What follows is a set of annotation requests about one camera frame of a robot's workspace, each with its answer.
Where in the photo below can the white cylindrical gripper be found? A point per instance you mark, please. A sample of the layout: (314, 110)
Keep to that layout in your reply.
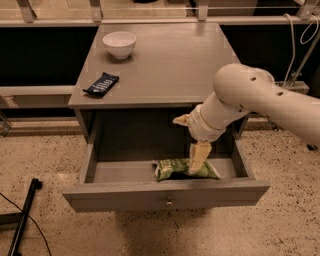
(204, 127)

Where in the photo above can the green jalapeno chip bag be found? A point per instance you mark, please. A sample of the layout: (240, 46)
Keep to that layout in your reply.
(174, 169)

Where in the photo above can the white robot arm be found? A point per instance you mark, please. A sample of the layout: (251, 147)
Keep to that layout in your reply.
(238, 90)

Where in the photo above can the brass drawer knob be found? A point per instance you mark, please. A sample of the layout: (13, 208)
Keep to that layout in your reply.
(169, 203)

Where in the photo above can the open grey top drawer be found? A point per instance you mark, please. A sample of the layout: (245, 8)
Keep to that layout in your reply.
(118, 174)

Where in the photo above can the grey wooden cabinet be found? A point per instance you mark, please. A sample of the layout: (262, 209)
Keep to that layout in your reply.
(172, 65)

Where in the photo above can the dark blue snack bar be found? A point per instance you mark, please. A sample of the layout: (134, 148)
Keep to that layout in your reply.
(102, 85)

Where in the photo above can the white ceramic bowl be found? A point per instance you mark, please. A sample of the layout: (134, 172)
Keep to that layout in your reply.
(120, 44)

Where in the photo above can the black metal stand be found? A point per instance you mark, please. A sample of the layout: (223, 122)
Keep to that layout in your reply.
(17, 221)

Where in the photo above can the metal railing frame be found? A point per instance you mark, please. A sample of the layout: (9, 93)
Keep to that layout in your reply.
(26, 23)

